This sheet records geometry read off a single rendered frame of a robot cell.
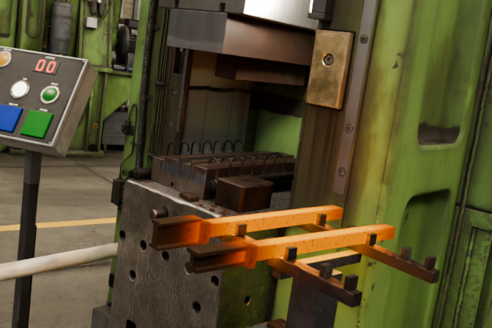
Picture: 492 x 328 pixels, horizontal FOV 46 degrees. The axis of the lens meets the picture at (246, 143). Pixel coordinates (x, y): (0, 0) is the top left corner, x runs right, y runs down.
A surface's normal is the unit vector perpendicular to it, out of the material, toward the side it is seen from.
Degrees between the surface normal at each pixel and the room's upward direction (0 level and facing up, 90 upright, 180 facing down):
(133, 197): 90
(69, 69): 60
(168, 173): 90
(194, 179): 90
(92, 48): 79
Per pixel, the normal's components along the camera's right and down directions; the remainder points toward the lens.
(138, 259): -0.65, 0.02
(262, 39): 0.74, 0.20
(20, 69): -0.17, -0.40
